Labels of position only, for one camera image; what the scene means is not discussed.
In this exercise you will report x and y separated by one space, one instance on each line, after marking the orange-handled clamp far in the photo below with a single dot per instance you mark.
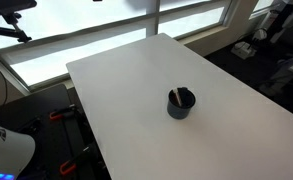
60 113

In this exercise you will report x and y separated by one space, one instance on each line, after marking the orange-handled clamp near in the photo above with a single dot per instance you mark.
78 160

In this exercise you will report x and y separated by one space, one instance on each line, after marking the dark green ceramic mug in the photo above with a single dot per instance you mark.
180 110

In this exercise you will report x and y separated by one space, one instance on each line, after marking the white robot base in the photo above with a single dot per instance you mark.
16 151

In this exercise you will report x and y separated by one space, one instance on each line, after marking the white device on floor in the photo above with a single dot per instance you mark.
243 50

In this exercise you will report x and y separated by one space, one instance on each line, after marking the black camera tripod arm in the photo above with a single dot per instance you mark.
9 11

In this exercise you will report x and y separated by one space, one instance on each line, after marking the orange-handled clamp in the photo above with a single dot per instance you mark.
60 113
78 160

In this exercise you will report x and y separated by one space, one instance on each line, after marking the red marker with white cap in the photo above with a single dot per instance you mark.
178 98

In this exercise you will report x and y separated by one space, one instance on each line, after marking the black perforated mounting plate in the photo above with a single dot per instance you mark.
56 141

